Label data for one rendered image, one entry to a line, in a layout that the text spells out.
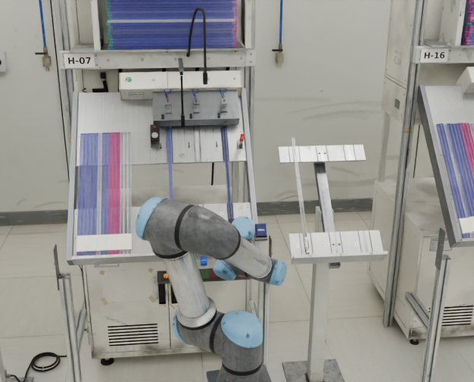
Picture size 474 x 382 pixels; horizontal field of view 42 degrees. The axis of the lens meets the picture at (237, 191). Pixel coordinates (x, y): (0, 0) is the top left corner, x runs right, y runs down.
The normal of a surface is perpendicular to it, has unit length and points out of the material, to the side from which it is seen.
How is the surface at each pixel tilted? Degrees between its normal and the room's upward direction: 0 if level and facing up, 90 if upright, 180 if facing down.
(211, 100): 44
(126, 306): 92
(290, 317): 0
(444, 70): 90
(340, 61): 90
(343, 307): 0
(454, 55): 90
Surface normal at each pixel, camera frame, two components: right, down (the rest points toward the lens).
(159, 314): 0.11, 0.36
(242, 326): 0.11, -0.90
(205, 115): 0.07, -0.41
